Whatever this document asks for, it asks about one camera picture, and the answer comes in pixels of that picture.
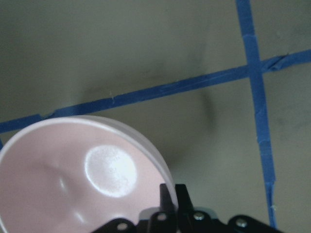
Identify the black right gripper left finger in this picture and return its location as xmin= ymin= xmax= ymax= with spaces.
xmin=158 ymin=183 xmax=177 ymax=233

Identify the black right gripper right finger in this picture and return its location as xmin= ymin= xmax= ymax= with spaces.
xmin=175 ymin=184 xmax=194 ymax=233

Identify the pink bowl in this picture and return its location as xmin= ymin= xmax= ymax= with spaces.
xmin=0 ymin=116 xmax=178 ymax=233

